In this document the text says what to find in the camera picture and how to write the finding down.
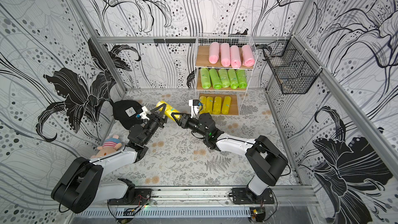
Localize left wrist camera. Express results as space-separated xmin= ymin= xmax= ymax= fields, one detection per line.
xmin=136 ymin=106 xmax=151 ymax=120

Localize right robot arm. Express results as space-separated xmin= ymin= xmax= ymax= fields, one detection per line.
xmin=172 ymin=113 xmax=289 ymax=197

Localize yellow roll with label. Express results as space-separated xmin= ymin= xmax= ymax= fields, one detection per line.
xmin=200 ymin=95 xmax=206 ymax=114

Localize yellow roll front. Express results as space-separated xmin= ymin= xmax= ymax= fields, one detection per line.
xmin=212 ymin=96 xmax=222 ymax=115

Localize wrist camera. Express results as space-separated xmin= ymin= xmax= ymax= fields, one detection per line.
xmin=136 ymin=106 xmax=151 ymax=120
xmin=189 ymin=100 xmax=201 ymax=119

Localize green roll dark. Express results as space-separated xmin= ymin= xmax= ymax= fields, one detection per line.
xmin=209 ymin=68 xmax=222 ymax=90

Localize pink roll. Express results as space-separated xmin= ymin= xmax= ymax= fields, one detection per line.
xmin=230 ymin=45 xmax=241 ymax=68
xmin=241 ymin=45 xmax=256 ymax=67
xmin=220 ymin=43 xmax=231 ymax=67
xmin=208 ymin=42 xmax=220 ymax=64

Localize black cap with label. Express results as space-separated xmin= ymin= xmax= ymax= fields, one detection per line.
xmin=112 ymin=100 xmax=144 ymax=130

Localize pale green roll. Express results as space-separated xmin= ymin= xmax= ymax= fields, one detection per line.
xmin=218 ymin=68 xmax=230 ymax=88

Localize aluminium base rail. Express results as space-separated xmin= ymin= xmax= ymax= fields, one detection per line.
xmin=83 ymin=185 xmax=321 ymax=208

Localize green roll front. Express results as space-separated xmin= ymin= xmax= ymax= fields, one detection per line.
xmin=228 ymin=69 xmax=239 ymax=89

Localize white wire three-tier shelf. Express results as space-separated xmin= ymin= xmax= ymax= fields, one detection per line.
xmin=194 ymin=33 xmax=258 ymax=115

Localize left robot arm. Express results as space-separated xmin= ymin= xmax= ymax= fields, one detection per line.
xmin=51 ymin=103 xmax=167 ymax=214

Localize pink plush toy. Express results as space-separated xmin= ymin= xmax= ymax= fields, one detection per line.
xmin=91 ymin=135 xmax=122 ymax=159

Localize black wire wall basket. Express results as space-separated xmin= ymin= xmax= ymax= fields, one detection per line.
xmin=261 ymin=39 xmax=319 ymax=95

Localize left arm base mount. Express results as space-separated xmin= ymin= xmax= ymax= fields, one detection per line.
xmin=114 ymin=178 xmax=152 ymax=206

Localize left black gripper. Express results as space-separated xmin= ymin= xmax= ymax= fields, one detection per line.
xmin=141 ymin=103 xmax=169 ymax=145

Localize white slotted cable duct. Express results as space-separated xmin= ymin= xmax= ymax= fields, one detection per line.
xmin=77 ymin=206 xmax=251 ymax=219

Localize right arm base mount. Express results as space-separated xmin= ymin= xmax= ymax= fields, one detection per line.
xmin=229 ymin=187 xmax=275 ymax=205

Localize green roll sideways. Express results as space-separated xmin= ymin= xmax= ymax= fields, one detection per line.
xmin=236 ymin=69 xmax=247 ymax=89

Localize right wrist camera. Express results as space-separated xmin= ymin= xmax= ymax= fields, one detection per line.
xmin=189 ymin=100 xmax=201 ymax=119

